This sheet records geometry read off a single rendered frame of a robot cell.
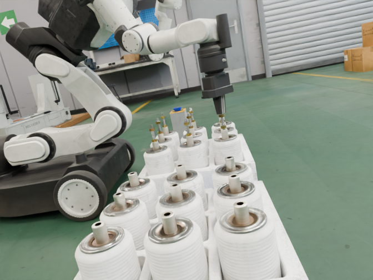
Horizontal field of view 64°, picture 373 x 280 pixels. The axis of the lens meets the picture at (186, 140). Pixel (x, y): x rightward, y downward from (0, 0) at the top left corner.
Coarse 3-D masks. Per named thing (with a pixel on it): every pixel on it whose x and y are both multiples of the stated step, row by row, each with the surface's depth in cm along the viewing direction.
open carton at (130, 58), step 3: (129, 54) 544; (132, 54) 543; (135, 54) 548; (138, 54) 559; (123, 57) 559; (126, 57) 548; (129, 57) 546; (132, 57) 544; (135, 57) 547; (138, 57) 557; (126, 60) 549; (129, 60) 547; (132, 60) 546; (135, 60) 545; (138, 60) 556
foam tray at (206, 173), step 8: (240, 136) 126; (248, 152) 103; (208, 160) 106; (248, 160) 95; (144, 168) 108; (200, 168) 96; (208, 168) 95; (144, 176) 100; (152, 176) 98; (160, 176) 97; (208, 176) 95; (256, 176) 94; (160, 184) 97; (208, 184) 95; (160, 192) 97
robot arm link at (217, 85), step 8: (216, 56) 89; (224, 56) 90; (200, 64) 92; (208, 64) 90; (216, 64) 89; (224, 64) 90; (200, 72) 93; (208, 72) 92; (216, 72) 91; (224, 72) 93; (208, 80) 91; (216, 80) 91; (224, 80) 94; (208, 88) 92; (216, 88) 91; (224, 88) 93; (232, 88) 96; (208, 96) 91; (216, 96) 91
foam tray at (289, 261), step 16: (208, 192) 78; (208, 208) 69; (272, 208) 64; (208, 224) 63; (208, 240) 57; (288, 240) 52; (144, 256) 56; (208, 256) 55; (288, 256) 48; (144, 272) 51; (288, 272) 45; (304, 272) 44
